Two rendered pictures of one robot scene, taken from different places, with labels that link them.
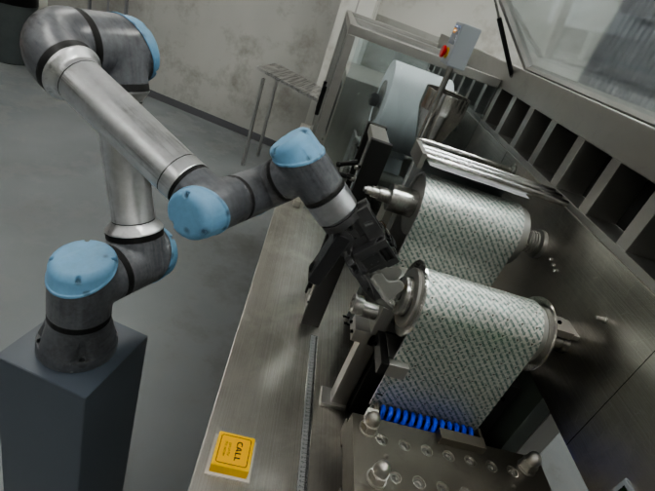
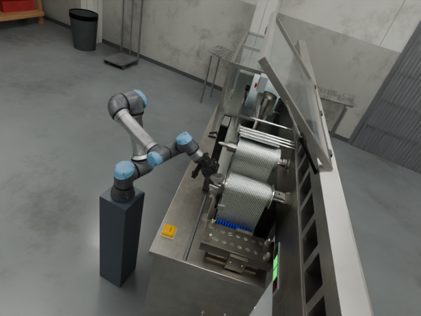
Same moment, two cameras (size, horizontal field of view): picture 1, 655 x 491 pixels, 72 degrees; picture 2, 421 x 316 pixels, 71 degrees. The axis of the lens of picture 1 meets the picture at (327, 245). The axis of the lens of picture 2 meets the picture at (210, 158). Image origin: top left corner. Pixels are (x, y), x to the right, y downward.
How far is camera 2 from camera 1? 0.88 m
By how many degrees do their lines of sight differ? 12
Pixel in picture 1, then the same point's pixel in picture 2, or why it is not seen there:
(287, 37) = (226, 28)
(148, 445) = (148, 238)
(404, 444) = (223, 231)
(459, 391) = (244, 215)
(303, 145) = (184, 138)
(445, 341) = (235, 198)
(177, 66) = (168, 46)
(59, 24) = (118, 103)
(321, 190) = (190, 151)
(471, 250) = (257, 166)
